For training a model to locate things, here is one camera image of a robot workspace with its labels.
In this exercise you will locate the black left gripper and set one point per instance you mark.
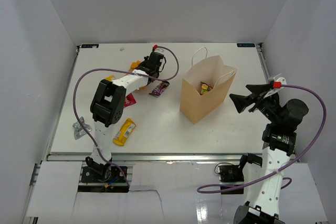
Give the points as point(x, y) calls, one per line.
point(146, 60)

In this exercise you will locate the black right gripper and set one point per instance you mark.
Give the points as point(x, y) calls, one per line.
point(242, 102)

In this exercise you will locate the large orange gummy bag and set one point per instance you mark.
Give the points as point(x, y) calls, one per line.
point(134, 65)

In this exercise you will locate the purple chocolate bar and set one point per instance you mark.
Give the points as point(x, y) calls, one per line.
point(159, 89)

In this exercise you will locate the colourful fruit gummy bag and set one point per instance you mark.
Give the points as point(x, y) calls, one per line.
point(205, 88)

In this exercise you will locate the yellow snack bar wrapper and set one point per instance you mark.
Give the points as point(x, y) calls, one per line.
point(125, 131)

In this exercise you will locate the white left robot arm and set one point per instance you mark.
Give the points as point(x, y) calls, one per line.
point(107, 108)

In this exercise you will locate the brown paper bag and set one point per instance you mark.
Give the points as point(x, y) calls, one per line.
point(212, 71)

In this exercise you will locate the pink red candy packet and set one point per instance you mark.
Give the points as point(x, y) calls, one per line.
point(129, 100)

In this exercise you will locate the small yellow snack packet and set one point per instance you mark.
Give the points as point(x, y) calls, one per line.
point(110, 78)

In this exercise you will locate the blue label sticker right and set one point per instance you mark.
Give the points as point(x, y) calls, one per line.
point(246, 45)

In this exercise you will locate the blue label sticker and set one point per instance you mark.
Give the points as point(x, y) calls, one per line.
point(246, 45)
point(93, 46)

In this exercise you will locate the blue label sticker left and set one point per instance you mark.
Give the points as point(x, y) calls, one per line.
point(93, 46)

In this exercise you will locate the silver foil wrapper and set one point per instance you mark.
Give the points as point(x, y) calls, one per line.
point(80, 129)

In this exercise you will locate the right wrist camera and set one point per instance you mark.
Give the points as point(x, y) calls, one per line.
point(277, 81)

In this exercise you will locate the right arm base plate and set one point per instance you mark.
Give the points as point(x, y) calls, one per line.
point(229, 174)

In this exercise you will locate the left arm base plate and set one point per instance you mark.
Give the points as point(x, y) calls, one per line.
point(110, 176)

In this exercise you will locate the aluminium table frame rail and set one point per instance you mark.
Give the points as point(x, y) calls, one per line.
point(154, 157)

